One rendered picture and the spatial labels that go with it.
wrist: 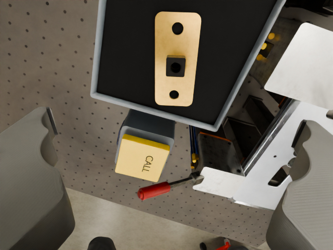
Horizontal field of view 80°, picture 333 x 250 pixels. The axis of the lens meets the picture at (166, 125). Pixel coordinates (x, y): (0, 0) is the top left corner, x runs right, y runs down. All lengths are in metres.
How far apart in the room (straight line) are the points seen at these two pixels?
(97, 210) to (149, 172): 2.31
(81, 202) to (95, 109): 1.83
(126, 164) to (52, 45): 0.57
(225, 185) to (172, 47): 0.33
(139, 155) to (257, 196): 0.41
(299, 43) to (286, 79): 0.04
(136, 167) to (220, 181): 0.22
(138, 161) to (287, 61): 0.21
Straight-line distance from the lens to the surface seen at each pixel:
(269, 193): 0.60
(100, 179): 1.03
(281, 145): 0.49
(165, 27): 0.19
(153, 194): 0.36
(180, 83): 0.20
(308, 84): 0.30
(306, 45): 0.28
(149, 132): 0.26
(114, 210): 2.50
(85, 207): 2.57
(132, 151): 0.25
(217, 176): 0.43
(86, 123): 0.84
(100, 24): 0.19
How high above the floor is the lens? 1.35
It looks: 58 degrees down
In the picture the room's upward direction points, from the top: 175 degrees counter-clockwise
